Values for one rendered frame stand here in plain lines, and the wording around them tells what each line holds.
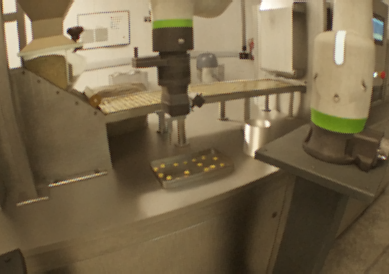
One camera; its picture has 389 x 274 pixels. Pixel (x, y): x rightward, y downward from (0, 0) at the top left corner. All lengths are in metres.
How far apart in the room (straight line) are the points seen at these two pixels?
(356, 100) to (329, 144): 0.10
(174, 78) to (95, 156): 0.32
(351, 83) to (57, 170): 0.72
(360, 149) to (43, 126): 0.72
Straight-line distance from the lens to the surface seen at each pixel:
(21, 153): 0.63
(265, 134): 0.75
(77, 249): 0.55
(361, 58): 0.48
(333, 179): 0.45
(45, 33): 0.72
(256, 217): 0.75
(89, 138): 0.70
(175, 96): 0.55
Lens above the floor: 1.13
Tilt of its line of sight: 21 degrees down
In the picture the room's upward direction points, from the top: 1 degrees counter-clockwise
